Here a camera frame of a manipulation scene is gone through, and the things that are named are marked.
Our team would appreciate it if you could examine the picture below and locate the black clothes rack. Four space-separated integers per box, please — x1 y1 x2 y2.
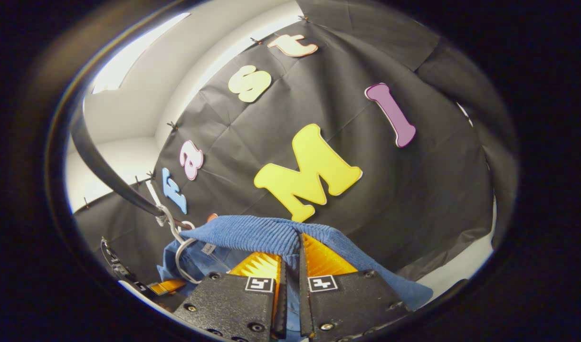
71 107 193 231

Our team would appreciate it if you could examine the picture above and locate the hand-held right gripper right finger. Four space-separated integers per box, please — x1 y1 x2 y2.
299 233 410 341

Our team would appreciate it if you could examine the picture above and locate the blue shirt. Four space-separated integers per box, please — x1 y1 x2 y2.
157 215 433 328

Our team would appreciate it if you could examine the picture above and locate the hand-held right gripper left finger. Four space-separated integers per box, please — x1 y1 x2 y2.
174 252 287 342

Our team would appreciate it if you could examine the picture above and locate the white plastic hanger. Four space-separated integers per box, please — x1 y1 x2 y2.
156 204 216 285

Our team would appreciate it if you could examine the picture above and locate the black backdrop cloth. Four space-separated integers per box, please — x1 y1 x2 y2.
74 0 519 285

